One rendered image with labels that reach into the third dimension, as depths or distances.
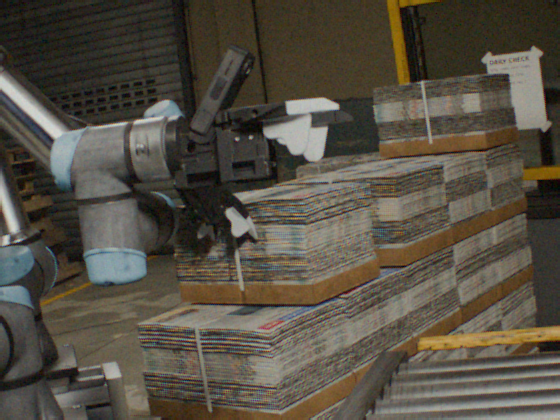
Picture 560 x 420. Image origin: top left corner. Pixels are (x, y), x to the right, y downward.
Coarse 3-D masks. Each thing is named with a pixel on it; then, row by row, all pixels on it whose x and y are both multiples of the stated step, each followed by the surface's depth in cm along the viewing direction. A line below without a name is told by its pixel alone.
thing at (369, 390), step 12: (384, 360) 159; (396, 360) 158; (372, 372) 153; (384, 372) 152; (396, 372) 154; (360, 384) 147; (372, 384) 146; (384, 384) 145; (348, 396) 142; (360, 396) 141; (372, 396) 140; (348, 408) 136; (360, 408) 135; (372, 408) 135
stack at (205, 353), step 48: (480, 240) 269; (384, 288) 221; (432, 288) 243; (480, 288) 267; (144, 336) 205; (192, 336) 196; (240, 336) 188; (288, 336) 189; (336, 336) 203; (384, 336) 220; (192, 384) 198; (240, 384) 190; (288, 384) 188
